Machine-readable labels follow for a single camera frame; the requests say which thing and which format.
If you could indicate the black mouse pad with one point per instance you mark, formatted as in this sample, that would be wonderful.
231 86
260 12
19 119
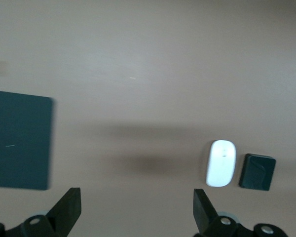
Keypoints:
19 140

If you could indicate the small black square box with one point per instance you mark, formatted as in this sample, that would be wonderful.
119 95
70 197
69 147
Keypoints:
257 172

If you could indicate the clear tape piece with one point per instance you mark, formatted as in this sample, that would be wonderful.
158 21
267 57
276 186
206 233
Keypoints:
1 68

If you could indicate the white computer mouse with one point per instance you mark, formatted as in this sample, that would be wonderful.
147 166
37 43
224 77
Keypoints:
220 164

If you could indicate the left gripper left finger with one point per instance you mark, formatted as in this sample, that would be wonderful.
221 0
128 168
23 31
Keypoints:
64 214

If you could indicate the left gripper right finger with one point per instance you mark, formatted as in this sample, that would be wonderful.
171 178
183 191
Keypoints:
207 217

